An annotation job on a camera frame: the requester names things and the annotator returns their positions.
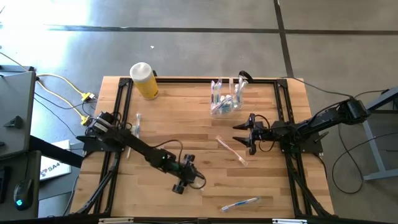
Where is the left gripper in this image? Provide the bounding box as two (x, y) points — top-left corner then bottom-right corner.
(169, 153), (200, 195)

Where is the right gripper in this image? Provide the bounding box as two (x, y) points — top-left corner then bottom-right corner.
(232, 113), (284, 156)

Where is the orange yellow toothbrush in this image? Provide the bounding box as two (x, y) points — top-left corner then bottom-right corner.
(215, 134), (249, 167)

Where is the blue toothbrush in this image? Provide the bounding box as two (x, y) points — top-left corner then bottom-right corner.
(213, 95), (234, 115)
(134, 113), (142, 139)
(220, 196), (261, 213)

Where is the clear acrylic organizer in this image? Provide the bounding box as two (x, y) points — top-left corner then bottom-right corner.
(210, 93), (245, 116)

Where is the white label strip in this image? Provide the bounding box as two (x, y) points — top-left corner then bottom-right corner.
(98, 217), (134, 224)
(272, 218), (308, 224)

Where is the yellow wipes canister white lid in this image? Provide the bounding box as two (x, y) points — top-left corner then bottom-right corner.
(129, 62), (160, 101)

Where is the grey metal cart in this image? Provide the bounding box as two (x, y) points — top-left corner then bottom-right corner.
(343, 86), (398, 184)

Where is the white printed sign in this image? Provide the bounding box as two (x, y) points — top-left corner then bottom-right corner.
(39, 139), (73, 182)

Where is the black beam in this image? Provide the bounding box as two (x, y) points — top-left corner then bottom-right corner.
(29, 135), (85, 169)

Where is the dark grey desk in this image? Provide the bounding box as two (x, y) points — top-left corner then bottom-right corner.
(0, 151), (42, 222)

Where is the black computer mouse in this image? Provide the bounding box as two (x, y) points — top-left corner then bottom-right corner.
(12, 179), (34, 212)

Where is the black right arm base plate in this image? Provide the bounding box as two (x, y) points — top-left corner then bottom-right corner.
(278, 128), (324, 155)

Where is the black strap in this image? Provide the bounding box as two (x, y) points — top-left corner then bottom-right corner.
(238, 70), (254, 83)

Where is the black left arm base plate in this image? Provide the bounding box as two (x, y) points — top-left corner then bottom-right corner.
(76, 128), (129, 153)

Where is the yellow cable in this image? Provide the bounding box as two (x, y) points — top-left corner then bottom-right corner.
(0, 51), (93, 102)
(35, 80), (91, 126)

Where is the black bracket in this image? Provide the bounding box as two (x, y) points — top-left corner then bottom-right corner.
(3, 115), (24, 129)

